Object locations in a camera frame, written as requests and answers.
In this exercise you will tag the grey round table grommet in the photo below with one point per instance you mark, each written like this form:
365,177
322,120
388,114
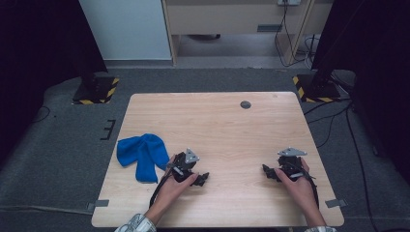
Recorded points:
245,104

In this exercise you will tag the light wooden cabinet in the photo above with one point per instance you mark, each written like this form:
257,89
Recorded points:
225,17

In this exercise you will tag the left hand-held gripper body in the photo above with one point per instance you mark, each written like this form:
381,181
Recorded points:
183,164

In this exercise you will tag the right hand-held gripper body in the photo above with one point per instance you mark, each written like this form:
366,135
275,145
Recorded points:
291,162

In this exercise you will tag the blue towel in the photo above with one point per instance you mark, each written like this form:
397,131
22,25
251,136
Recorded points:
145,154

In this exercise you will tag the white panel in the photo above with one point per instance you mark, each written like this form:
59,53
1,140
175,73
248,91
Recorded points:
125,29

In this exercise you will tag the black curtain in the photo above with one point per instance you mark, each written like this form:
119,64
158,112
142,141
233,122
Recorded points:
377,64
38,48

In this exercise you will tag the person's left hand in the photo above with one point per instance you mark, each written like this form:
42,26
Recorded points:
170,191

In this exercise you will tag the white power strip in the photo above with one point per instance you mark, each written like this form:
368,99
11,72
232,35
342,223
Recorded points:
289,2

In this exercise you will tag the person's right hand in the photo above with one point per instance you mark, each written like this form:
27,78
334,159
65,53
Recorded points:
301,191

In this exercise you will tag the striped black stand base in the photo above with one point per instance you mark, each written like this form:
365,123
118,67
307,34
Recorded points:
317,90
96,92

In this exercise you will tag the grey tape strip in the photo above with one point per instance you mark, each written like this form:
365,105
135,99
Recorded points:
100,203
335,203

